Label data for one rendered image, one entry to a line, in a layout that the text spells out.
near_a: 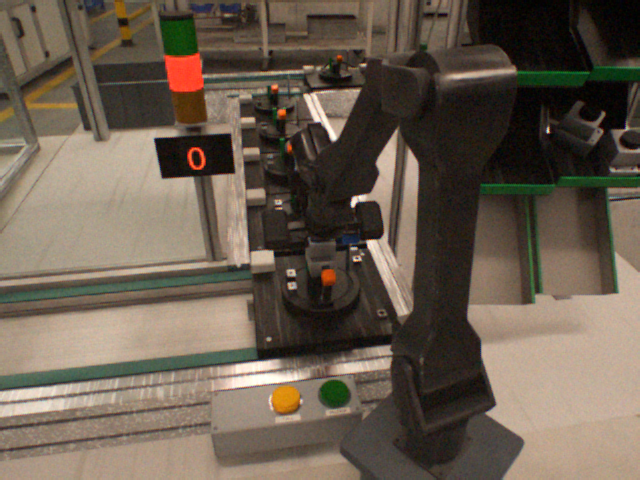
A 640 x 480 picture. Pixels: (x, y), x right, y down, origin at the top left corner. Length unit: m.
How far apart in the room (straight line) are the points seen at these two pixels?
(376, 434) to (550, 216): 0.54
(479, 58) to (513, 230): 0.55
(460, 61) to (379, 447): 0.39
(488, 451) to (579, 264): 0.46
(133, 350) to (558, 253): 0.75
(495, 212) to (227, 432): 0.56
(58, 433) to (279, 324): 0.36
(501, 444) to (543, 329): 0.49
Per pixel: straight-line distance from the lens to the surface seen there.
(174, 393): 0.76
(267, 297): 0.86
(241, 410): 0.72
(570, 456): 0.87
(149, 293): 0.97
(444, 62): 0.36
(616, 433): 0.93
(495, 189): 0.75
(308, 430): 0.72
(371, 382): 0.78
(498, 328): 1.02
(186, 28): 0.76
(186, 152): 0.81
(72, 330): 0.98
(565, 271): 0.94
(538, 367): 0.97
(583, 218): 0.97
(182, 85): 0.78
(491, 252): 0.87
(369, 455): 0.56
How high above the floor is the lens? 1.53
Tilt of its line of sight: 34 degrees down
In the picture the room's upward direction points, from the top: straight up
